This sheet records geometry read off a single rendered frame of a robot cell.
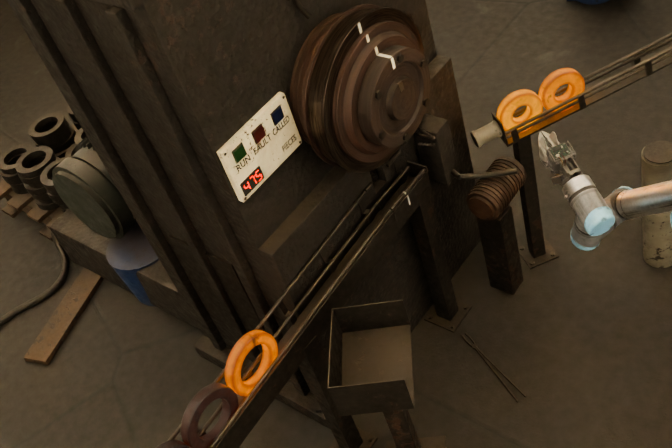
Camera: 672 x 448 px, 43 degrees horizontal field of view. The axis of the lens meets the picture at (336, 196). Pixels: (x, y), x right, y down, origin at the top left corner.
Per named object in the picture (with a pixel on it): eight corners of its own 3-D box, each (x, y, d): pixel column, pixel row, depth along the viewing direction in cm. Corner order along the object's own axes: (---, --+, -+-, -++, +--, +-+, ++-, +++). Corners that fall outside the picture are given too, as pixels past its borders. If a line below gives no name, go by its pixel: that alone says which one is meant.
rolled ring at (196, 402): (220, 375, 226) (211, 370, 228) (177, 435, 219) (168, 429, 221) (248, 405, 240) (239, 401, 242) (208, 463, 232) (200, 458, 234)
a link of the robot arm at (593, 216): (586, 242, 256) (591, 226, 247) (565, 208, 262) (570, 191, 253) (614, 230, 257) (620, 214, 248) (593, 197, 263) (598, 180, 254)
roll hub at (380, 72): (370, 163, 243) (347, 85, 224) (424, 103, 256) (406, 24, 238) (386, 168, 240) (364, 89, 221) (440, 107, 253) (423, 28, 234)
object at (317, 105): (331, 199, 251) (285, 70, 219) (419, 101, 273) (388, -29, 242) (349, 205, 247) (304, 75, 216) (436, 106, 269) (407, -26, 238)
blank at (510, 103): (491, 102, 280) (495, 107, 278) (533, 80, 280) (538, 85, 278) (501, 136, 291) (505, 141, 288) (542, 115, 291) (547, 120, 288)
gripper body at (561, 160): (567, 138, 262) (587, 168, 256) (565, 153, 269) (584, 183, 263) (545, 147, 262) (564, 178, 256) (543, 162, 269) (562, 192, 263)
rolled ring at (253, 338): (222, 386, 228) (213, 382, 229) (257, 404, 242) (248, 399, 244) (255, 324, 232) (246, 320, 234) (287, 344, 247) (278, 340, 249)
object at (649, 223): (637, 262, 316) (635, 158, 282) (651, 240, 322) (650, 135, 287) (669, 273, 309) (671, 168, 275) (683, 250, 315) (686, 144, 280)
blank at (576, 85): (533, 81, 280) (538, 86, 278) (576, 59, 280) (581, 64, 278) (542, 115, 291) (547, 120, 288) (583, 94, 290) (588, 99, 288)
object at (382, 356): (385, 514, 271) (327, 388, 223) (385, 439, 290) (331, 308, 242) (449, 509, 267) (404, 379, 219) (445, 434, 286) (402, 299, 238)
